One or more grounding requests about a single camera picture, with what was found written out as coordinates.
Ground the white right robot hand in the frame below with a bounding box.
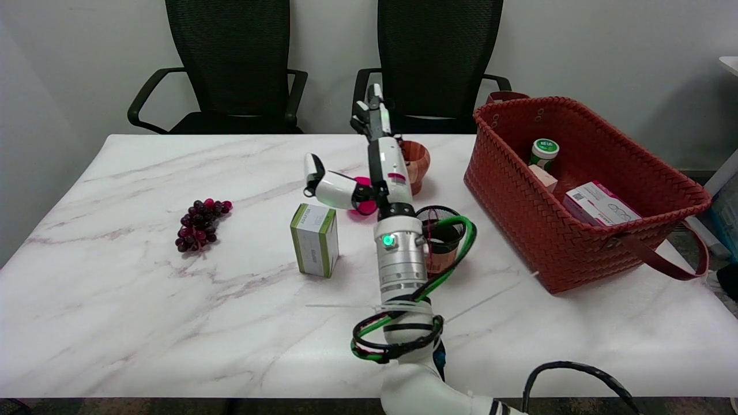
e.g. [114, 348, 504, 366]
[304, 84, 416, 218]

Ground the black mesh pen container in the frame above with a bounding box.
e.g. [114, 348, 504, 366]
[415, 206, 466, 278]

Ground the wooden striped cup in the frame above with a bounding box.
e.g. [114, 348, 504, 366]
[400, 141, 431, 196]

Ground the green and white box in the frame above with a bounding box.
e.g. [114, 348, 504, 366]
[290, 203, 340, 278]

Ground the black mesh office chair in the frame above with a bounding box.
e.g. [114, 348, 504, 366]
[352, 0, 513, 135]
[127, 0, 308, 135]

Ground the small pale pink box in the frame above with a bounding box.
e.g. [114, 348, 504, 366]
[528, 165, 558, 193]

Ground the green lidded white bottle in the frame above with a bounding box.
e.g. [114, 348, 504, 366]
[529, 138, 560, 172]

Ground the red woven basket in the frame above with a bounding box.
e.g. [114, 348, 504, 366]
[464, 91, 713, 295]

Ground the dark red grape bunch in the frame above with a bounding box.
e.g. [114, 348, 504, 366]
[176, 199, 234, 253]

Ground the white and pink box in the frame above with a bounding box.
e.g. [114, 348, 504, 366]
[563, 181, 642, 227]

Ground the thick black cable loop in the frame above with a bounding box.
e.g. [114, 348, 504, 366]
[522, 361, 643, 415]

